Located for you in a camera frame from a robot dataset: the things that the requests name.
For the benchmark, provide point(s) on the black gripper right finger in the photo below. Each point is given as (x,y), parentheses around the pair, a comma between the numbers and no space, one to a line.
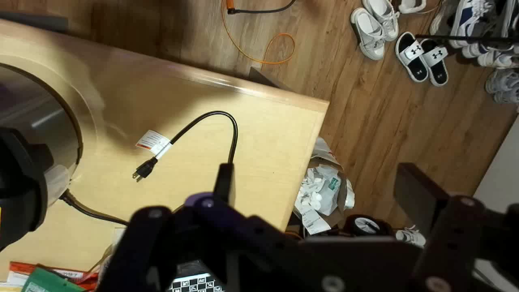
(455,232)

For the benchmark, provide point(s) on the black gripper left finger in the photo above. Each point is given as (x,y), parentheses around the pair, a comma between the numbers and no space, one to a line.
(144,244)

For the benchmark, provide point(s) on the steel rice cooker black lid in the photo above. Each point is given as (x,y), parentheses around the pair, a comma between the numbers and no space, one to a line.
(22,179)

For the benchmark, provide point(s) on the small white shoe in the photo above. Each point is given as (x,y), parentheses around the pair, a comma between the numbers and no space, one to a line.
(411,236)

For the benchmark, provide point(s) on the black white checkerboard panel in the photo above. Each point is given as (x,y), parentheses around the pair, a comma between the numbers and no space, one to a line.
(195,283)

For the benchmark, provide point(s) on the black round labelled object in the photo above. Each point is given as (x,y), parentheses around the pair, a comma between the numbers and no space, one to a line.
(367,224)

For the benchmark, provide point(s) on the green snack bag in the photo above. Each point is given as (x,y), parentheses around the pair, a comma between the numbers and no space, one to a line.
(49,283)

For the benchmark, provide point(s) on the red snack packets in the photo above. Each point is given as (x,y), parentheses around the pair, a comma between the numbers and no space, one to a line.
(17,268)

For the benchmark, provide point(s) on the crumpled white paper trash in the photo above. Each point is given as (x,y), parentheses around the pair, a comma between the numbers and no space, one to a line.
(325,189)

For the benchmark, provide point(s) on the black slide sandal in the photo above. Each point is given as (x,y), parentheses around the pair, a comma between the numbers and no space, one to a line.
(435,60)
(411,54)

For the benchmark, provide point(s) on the white grey sneaker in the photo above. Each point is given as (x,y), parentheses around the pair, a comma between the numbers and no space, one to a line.
(495,57)

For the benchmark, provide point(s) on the black shoe rack bar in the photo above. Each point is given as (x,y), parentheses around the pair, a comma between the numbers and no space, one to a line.
(471,38)

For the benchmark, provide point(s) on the blue white sneaker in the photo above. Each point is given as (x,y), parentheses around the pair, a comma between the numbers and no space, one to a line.
(470,13)

